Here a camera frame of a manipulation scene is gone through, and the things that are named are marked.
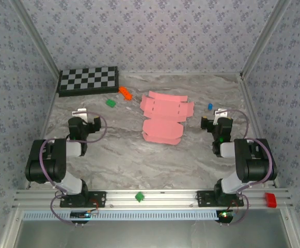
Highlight pink paper box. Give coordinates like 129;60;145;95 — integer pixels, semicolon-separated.
139;90;195;146

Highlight orange toy brick plate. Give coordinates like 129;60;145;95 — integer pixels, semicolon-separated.
118;86;134;101

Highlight black grey chessboard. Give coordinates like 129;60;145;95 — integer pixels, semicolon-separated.
57;66;119;98

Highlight red block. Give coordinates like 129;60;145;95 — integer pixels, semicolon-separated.
265;192;278;208

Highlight grey metal sheet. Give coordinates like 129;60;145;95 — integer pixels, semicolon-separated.
18;219;291;248

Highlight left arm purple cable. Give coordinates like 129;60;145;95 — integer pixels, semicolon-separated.
39;110;108;226

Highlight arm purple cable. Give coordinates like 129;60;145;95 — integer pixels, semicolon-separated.
216;108;275;226
39;110;108;226

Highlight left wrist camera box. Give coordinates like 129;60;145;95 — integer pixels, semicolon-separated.
71;108;88;117

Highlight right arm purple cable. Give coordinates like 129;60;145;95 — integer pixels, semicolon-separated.
216;108;275;226

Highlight aluminium side rail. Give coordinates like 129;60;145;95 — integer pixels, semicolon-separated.
24;72;62;191
239;73;279;188

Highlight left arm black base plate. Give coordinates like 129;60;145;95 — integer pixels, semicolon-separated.
59;191;107;208

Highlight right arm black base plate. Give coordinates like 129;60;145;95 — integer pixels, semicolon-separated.
196;190;245;208

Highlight long aluminium base rail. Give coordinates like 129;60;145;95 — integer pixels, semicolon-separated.
12;188;294;209

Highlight aluminium frame post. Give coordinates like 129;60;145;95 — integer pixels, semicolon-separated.
239;0;293;78
9;0;62;78

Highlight slotted pale cable duct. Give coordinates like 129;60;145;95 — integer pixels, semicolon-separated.
22;209;219;222

